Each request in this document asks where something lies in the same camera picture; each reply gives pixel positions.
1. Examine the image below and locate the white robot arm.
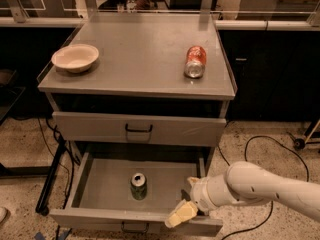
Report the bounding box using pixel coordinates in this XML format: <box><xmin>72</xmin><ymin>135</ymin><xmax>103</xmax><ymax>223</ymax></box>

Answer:
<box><xmin>165</xmin><ymin>161</ymin><xmax>320</xmax><ymax>228</ymax></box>

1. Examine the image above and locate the green soda can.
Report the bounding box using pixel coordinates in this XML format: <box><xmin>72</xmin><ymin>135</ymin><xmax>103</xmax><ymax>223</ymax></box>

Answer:
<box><xmin>130</xmin><ymin>173</ymin><xmax>147</xmax><ymax>200</ymax></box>

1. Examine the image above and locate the open grey middle drawer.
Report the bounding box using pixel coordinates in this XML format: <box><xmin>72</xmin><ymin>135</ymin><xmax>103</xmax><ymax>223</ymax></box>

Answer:
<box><xmin>50</xmin><ymin>151</ymin><xmax>223</xmax><ymax>237</ymax></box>

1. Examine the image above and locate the black floor cable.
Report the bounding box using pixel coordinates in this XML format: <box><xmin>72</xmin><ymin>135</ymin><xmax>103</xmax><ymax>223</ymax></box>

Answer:
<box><xmin>217</xmin><ymin>135</ymin><xmax>311</xmax><ymax>240</ymax></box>

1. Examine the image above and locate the closed grey upper drawer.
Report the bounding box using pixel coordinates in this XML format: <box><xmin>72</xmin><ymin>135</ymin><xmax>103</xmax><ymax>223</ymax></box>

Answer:
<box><xmin>53</xmin><ymin>112</ymin><xmax>226</xmax><ymax>147</ymax></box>

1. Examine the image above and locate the white paper bowl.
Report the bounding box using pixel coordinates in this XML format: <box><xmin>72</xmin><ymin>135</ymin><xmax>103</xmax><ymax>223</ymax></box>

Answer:
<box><xmin>51</xmin><ymin>44</ymin><xmax>99</xmax><ymax>73</ymax></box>

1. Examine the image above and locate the clear water bottle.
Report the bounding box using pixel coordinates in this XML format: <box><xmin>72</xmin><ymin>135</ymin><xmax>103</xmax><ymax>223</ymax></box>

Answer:
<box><xmin>126</xmin><ymin>0</ymin><xmax>136</xmax><ymax>13</ymax></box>

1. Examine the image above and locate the black wheeled stand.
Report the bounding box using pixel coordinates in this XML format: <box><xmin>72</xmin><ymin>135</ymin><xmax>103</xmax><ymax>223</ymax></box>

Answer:
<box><xmin>289</xmin><ymin>119</ymin><xmax>320</xmax><ymax>150</ymax></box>

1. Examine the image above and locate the grey drawer cabinet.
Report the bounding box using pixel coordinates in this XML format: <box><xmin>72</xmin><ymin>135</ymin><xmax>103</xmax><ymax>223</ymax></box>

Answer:
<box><xmin>36</xmin><ymin>11</ymin><xmax>238</xmax><ymax>238</ymax></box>

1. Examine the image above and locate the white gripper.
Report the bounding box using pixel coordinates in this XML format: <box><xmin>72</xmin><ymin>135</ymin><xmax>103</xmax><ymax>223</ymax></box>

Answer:
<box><xmin>164</xmin><ymin>177</ymin><xmax>219</xmax><ymax>228</ymax></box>

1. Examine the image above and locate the black cart frame left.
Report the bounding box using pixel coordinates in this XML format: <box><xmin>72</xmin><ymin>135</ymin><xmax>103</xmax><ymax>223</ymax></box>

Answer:
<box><xmin>35</xmin><ymin>136</ymin><xmax>65</xmax><ymax>216</ymax></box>

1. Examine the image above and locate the red soda can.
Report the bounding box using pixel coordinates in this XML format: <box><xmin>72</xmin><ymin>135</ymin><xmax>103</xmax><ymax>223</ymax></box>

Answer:
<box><xmin>184</xmin><ymin>46</ymin><xmax>207</xmax><ymax>79</ymax></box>

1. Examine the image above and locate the white rail behind counter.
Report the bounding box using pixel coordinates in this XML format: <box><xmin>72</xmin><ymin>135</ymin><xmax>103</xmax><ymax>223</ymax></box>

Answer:
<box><xmin>0</xmin><ymin>17</ymin><xmax>320</xmax><ymax>32</ymax></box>

